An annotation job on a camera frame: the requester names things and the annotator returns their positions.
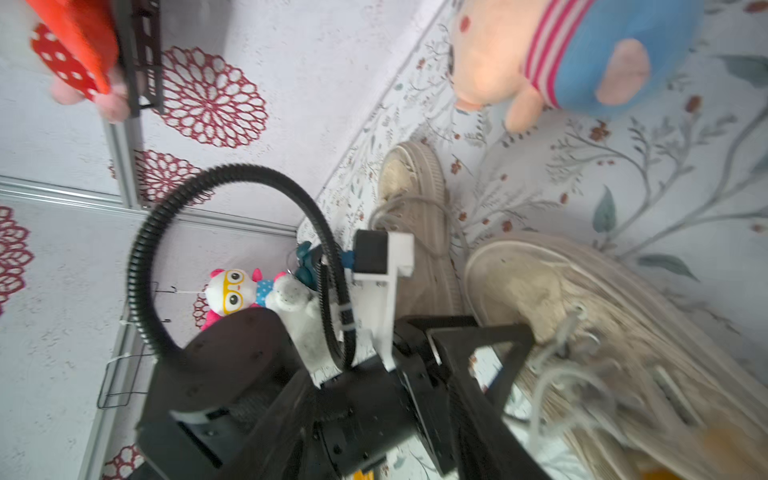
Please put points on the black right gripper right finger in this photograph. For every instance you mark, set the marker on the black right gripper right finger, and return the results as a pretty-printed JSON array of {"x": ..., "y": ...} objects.
[{"x": 482, "y": 445}]

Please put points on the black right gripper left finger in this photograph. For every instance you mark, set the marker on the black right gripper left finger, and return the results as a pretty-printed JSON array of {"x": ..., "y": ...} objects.
[{"x": 279, "y": 445}]

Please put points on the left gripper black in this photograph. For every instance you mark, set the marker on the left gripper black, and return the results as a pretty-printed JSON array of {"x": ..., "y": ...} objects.
[{"x": 368, "y": 411}]

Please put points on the beige lace sneaker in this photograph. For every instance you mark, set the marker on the beige lace sneaker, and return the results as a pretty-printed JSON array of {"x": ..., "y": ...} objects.
[
  {"x": 617, "y": 372},
  {"x": 412, "y": 198}
]

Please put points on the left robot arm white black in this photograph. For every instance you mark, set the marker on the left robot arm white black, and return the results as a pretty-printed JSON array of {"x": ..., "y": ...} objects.
[{"x": 238, "y": 403}]

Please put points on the white fluffy plush dog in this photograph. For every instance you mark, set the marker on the white fluffy plush dog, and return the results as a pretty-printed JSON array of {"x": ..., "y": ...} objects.
[{"x": 299, "y": 309}]

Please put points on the teal handheld device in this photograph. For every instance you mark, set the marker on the teal handheld device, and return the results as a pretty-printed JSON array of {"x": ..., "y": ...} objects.
[{"x": 308, "y": 257}]

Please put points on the white plush yellow glasses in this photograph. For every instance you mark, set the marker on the white plush yellow glasses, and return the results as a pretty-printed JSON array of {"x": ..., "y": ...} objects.
[{"x": 230, "y": 291}]

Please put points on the doll plush striped shirt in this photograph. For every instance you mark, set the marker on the doll plush striped shirt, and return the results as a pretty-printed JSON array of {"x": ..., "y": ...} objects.
[{"x": 592, "y": 57}]

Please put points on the pink frog plush red dress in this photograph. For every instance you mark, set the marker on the pink frog plush red dress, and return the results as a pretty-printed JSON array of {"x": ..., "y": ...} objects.
[{"x": 73, "y": 83}]

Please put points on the orange plush toy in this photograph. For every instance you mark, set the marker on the orange plush toy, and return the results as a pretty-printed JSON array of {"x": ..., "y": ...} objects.
[{"x": 86, "y": 29}]

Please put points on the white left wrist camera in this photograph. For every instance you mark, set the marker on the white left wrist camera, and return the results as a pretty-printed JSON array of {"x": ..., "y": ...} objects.
[{"x": 358, "y": 291}]

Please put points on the black wire wall basket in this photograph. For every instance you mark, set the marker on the black wire wall basket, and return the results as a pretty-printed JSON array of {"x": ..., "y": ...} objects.
[{"x": 122, "y": 369}]

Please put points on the grey metal wall shelf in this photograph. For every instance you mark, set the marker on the grey metal wall shelf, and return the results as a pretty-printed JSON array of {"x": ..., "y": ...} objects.
[{"x": 138, "y": 31}]

